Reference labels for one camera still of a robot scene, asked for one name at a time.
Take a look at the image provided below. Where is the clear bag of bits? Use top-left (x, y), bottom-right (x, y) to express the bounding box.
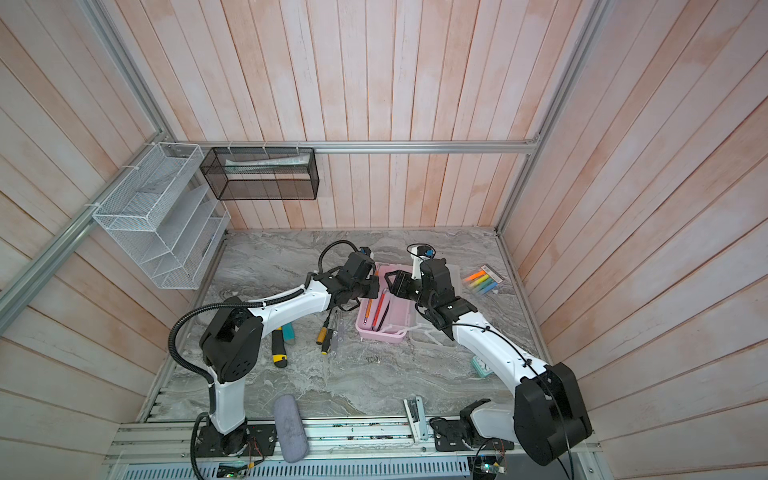
top-left (328, 311), bottom-right (347, 356)

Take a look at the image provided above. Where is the orange handled screwdriver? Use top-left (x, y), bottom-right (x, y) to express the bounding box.
top-left (362, 299), bottom-right (374, 326)

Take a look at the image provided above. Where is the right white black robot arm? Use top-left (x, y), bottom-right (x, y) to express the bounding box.
top-left (383, 258), bottom-right (593, 466)

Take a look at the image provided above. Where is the pack of coloured highlighters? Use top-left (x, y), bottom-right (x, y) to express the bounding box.
top-left (463, 265), bottom-right (505, 295)

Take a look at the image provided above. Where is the teal handled tool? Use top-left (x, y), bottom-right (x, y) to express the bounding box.
top-left (282, 324), bottom-right (295, 344)

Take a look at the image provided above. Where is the black mesh wall basket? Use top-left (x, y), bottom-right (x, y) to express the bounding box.
top-left (200, 146), bottom-right (320, 201)

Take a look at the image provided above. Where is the white wire mesh shelf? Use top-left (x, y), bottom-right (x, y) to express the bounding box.
top-left (94, 143), bottom-right (230, 290)

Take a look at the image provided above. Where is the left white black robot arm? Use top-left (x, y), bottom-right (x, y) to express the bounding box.
top-left (168, 240), bottom-right (379, 459)

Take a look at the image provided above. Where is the metal bracket on rail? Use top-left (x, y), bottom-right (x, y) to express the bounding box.
top-left (403, 396), bottom-right (429, 444)

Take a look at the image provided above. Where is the red handled screwdriver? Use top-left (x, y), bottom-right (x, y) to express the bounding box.
top-left (371, 291), bottom-right (387, 331)

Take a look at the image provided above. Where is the pink plastic tool box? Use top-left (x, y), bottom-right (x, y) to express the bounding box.
top-left (355, 262), bottom-right (469, 345)

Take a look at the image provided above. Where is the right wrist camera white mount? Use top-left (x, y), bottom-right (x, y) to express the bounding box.
top-left (406, 242), bottom-right (436, 280)

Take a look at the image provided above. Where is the black yellow stubby screwdriver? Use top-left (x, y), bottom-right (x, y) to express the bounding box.
top-left (271, 328), bottom-right (288, 368)

